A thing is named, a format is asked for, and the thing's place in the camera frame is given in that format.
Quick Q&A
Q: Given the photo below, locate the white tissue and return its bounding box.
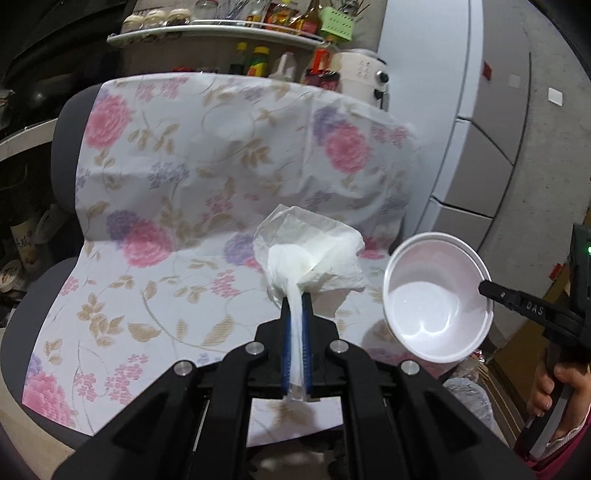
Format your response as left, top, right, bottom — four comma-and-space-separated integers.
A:
252, 204, 367, 400

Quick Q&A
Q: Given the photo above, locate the orange white instant noodle cup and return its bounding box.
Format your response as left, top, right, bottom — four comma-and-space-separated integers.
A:
382, 232, 494, 364

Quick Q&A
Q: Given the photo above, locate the trash bin with clear liner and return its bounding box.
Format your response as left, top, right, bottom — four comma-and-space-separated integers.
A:
443, 378, 494, 429

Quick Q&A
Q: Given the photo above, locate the metal kitchen shelf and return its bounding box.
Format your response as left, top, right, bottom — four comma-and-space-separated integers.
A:
106, 24, 324, 49

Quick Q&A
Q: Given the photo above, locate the person right hand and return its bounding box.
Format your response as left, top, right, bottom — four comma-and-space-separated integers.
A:
526, 359, 591, 444

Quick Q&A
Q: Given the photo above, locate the floral cloth cover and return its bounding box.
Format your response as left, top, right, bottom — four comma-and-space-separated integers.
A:
21, 74, 419, 435

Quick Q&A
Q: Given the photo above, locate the white plastic jug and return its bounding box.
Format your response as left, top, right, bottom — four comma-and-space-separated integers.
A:
269, 51, 297, 82

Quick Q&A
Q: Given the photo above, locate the white rice cooker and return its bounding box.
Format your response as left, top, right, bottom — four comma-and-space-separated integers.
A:
331, 48, 390, 109

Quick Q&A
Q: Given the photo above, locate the yellow cap sauce bottle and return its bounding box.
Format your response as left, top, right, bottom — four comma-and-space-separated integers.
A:
246, 46, 270, 77

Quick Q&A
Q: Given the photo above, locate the grey office chair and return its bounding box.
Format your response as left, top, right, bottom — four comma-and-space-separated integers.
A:
1, 85, 100, 447

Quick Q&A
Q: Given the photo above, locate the grey refrigerator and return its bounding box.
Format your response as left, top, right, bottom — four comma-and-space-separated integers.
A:
378, 1, 531, 249

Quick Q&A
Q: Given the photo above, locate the green utensil holder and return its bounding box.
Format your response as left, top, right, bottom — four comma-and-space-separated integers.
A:
320, 7, 356, 41

